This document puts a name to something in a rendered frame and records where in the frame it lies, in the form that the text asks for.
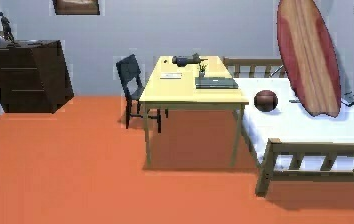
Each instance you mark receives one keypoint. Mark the dark figurine statue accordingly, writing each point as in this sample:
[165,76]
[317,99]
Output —
[6,27]

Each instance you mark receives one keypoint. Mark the wooden bed with white mattress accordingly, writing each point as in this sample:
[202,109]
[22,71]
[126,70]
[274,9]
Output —
[301,130]

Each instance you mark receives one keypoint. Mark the white paper sheet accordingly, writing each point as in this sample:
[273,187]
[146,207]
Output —
[170,75]

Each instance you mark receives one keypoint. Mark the brown framed picture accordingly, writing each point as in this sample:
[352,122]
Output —
[76,6]

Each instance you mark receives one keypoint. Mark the dark brown chest of drawers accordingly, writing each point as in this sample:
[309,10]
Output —
[25,76]

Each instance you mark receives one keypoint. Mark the dark grey desk lamp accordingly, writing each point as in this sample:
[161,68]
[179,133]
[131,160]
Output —
[184,60]

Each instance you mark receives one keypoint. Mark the red and wood surfboard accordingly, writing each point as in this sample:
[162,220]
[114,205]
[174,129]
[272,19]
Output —
[308,56]

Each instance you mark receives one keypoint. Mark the black chair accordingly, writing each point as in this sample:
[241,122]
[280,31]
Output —
[131,80]

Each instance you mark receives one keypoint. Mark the pale yellow wooden table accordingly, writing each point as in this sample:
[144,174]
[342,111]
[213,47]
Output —
[188,90]

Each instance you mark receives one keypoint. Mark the small green potted plant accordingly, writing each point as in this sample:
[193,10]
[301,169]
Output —
[202,70]

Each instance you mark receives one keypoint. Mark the grey closed laptop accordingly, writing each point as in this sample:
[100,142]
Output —
[215,82]

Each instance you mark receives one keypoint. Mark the brown basketball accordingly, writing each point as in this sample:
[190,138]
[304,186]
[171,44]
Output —
[266,101]

